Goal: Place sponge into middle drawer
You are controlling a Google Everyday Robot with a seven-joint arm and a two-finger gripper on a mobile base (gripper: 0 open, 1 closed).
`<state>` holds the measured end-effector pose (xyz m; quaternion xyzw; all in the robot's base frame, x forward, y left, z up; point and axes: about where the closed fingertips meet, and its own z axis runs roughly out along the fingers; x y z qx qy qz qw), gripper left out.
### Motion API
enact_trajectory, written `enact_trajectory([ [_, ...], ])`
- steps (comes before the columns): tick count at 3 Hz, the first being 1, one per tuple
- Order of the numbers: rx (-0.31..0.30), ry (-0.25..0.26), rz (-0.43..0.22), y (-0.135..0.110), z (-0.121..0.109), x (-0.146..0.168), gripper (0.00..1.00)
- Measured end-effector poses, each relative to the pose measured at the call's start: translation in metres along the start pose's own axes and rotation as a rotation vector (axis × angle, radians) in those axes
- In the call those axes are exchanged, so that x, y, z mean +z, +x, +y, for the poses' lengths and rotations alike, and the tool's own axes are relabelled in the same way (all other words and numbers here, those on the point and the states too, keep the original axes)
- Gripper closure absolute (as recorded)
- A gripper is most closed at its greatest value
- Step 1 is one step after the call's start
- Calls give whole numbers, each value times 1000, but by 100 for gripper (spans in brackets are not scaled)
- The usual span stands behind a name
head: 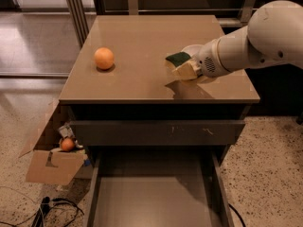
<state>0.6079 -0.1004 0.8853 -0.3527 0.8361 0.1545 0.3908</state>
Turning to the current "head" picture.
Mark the open middle drawer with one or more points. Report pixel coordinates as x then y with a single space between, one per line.
157 189

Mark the white ceramic bowl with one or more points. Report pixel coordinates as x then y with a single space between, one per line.
192 49

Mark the orange fruit on cabinet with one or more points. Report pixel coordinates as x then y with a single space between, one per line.
104 58

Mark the closed top drawer front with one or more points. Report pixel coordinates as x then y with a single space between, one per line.
150 133

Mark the orange fruit in box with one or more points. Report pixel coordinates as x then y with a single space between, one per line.
67 144

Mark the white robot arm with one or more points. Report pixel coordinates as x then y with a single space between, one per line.
273 36

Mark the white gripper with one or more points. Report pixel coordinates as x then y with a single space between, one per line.
205 61

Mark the green and yellow sponge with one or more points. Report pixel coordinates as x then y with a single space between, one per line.
175 60

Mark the grey drawer cabinet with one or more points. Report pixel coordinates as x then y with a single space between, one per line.
139 86

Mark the crumpled packet in box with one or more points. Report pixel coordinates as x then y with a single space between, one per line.
65 131

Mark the cardboard box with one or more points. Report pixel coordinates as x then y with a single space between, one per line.
48 163

